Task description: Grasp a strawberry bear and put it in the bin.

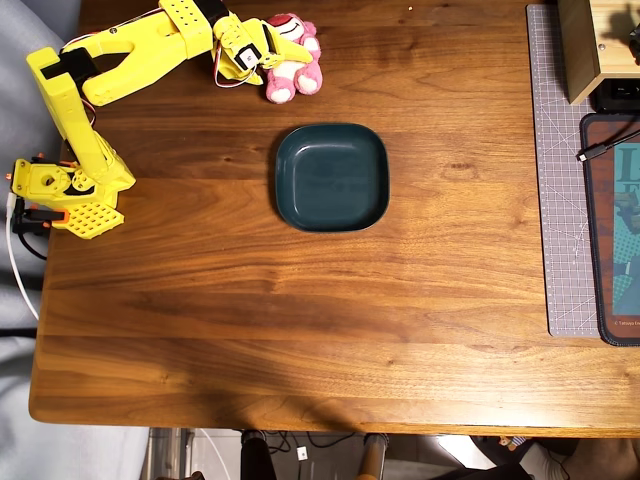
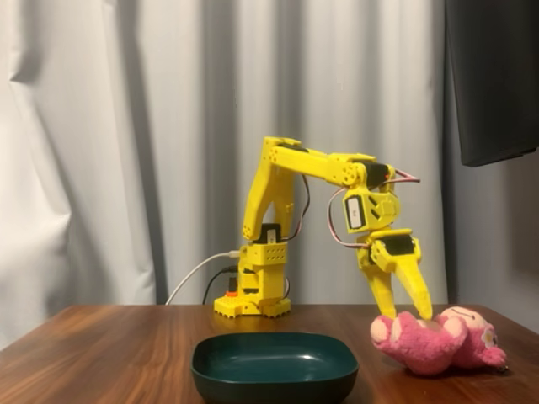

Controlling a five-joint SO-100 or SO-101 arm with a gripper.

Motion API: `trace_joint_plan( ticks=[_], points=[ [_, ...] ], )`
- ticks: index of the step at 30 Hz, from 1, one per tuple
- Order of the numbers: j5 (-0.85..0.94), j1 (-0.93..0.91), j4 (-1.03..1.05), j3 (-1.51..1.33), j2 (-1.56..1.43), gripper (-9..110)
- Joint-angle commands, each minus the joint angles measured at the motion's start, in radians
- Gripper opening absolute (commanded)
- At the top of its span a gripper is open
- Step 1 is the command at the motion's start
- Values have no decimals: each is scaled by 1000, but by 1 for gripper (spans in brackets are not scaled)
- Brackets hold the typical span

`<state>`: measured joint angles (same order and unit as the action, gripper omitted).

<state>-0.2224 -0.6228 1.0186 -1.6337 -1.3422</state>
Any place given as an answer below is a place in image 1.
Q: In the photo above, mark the black chair leg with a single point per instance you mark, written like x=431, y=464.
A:
x=256, y=457

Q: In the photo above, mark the small white tag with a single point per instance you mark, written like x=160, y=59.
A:
x=301, y=453

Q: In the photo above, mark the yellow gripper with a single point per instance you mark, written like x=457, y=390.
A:
x=274, y=46

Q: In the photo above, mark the dark printed mouse pad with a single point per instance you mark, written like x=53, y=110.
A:
x=602, y=250

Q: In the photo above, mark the wooden chair leg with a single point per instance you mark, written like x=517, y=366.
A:
x=372, y=457

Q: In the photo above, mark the pink strawberry bear plush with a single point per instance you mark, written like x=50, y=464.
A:
x=295, y=82

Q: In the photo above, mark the black device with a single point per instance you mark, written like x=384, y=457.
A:
x=620, y=95

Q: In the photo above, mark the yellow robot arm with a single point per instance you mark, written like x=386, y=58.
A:
x=145, y=55

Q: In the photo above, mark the grey cutting mat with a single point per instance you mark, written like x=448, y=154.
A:
x=560, y=200

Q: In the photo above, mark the light wooden box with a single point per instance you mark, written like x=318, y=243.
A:
x=580, y=50

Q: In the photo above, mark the dark teal square plate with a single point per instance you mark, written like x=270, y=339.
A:
x=332, y=177

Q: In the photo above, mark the black and orange clamp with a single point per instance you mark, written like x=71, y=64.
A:
x=35, y=216

